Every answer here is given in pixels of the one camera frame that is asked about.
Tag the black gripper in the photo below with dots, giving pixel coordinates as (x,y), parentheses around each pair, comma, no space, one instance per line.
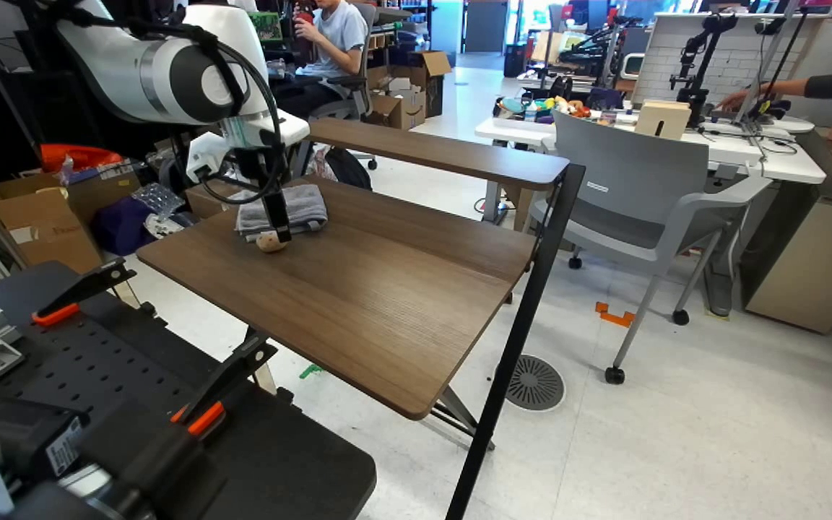
(269,170)

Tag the grey cloth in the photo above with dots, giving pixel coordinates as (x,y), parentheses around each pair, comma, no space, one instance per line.
(305,206)

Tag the beige toy cookie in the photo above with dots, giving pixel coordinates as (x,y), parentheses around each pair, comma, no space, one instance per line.
(273,245)

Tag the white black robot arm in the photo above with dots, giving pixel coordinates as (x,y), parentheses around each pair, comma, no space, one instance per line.
(136,77)

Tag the small black robot arm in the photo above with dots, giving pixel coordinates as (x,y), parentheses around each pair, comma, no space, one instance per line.
(695,89)

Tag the dark sleeved forearm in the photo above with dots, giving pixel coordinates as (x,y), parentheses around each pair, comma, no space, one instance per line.
(822,84)

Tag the green floor tape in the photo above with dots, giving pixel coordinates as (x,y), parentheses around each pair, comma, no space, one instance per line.
(309,372)

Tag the dark blue bag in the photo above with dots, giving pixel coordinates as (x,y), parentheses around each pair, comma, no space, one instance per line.
(121,226)

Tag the wooden shelf board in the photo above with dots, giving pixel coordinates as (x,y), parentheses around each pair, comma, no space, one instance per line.
(433,148)

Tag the open cardboard box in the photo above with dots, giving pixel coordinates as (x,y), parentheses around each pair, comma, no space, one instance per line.
(406,97)

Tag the seated person black trousers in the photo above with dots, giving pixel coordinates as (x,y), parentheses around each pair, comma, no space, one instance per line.
(345,30)

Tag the red orange container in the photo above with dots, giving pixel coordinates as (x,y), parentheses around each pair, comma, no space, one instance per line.
(78,157)

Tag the large cardboard box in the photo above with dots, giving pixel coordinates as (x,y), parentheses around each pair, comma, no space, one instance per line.
(45,233)

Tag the colourful toy clutter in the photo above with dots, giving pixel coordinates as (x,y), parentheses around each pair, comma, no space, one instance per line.
(531,105)

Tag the round floor drain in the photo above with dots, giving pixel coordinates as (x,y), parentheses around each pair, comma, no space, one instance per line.
(536,383)

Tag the grey office chair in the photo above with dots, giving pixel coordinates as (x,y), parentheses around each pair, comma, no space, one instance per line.
(627,178)

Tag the small beige box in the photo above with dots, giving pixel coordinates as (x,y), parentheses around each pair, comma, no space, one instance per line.
(661,121)

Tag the white work table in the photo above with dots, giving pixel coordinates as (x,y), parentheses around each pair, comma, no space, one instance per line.
(781,164)

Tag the wooden cabinet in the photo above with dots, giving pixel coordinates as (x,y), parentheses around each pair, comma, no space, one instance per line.
(809,262)

